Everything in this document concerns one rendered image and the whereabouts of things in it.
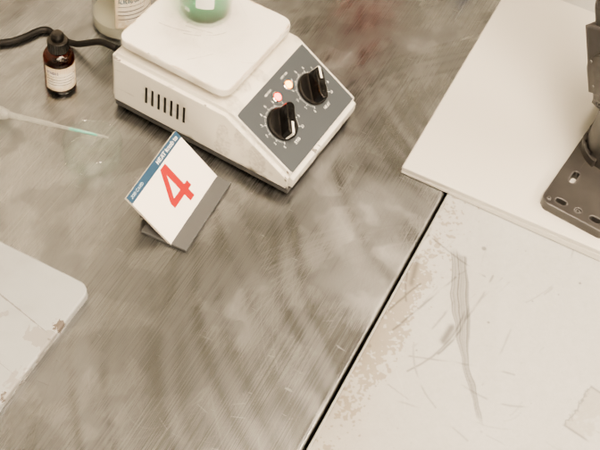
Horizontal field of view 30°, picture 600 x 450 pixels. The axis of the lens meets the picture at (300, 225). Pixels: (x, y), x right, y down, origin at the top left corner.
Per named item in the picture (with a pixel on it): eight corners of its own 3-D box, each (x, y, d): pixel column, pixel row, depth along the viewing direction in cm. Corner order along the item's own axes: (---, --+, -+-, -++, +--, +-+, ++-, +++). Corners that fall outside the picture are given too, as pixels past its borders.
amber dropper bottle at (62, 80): (42, 76, 109) (37, 22, 104) (72, 71, 110) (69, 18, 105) (48, 98, 108) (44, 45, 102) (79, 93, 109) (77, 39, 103)
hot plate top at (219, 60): (294, 28, 106) (295, 20, 106) (226, 101, 99) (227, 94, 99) (188, -24, 109) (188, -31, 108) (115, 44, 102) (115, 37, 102)
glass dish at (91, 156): (81, 126, 106) (80, 110, 104) (133, 147, 105) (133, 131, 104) (51, 165, 103) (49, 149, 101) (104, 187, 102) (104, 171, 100)
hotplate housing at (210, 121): (354, 116, 111) (367, 58, 105) (287, 200, 104) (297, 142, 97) (168, 23, 116) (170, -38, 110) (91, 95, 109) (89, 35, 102)
